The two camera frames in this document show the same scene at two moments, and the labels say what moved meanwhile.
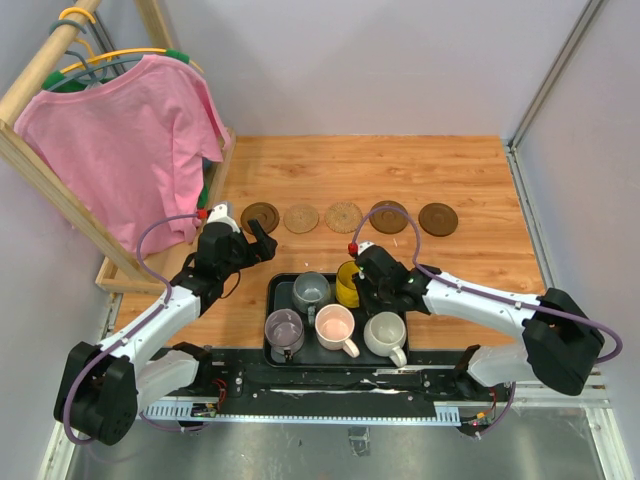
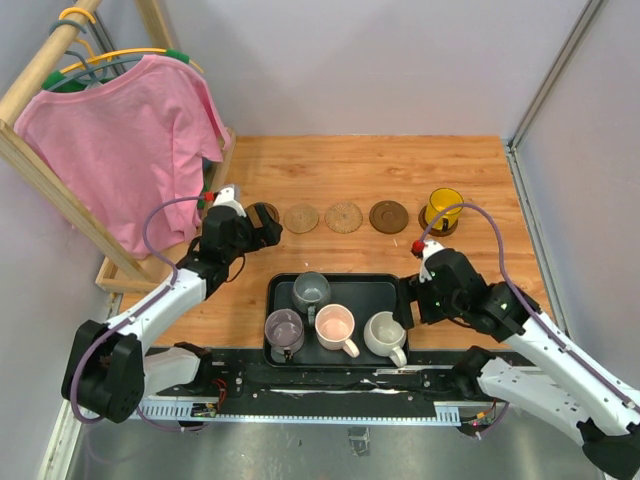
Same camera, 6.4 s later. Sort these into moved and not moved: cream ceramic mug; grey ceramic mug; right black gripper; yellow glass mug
Moved: right black gripper; yellow glass mug
Not moved: cream ceramic mug; grey ceramic mug
